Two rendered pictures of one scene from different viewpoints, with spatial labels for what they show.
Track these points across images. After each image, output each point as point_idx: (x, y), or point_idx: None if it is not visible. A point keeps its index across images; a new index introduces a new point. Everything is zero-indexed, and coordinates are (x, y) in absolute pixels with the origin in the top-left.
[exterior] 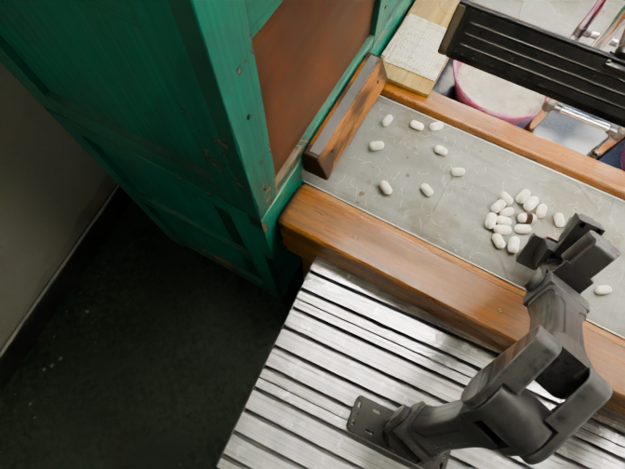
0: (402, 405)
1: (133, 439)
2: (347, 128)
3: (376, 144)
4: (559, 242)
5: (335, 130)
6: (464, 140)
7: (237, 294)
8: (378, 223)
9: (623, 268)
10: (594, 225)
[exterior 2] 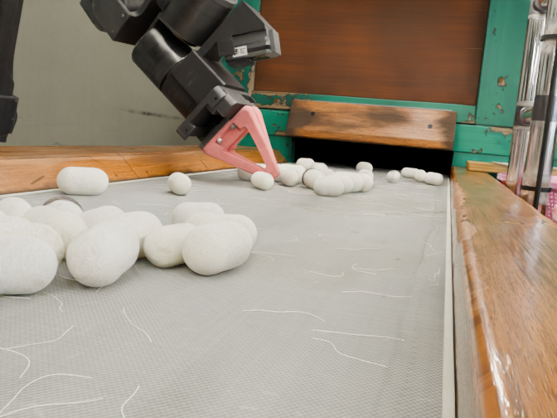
0: None
1: None
2: (347, 118)
3: (362, 162)
4: (245, 99)
5: (331, 102)
6: (432, 188)
7: None
8: (249, 152)
9: (244, 206)
10: (249, 5)
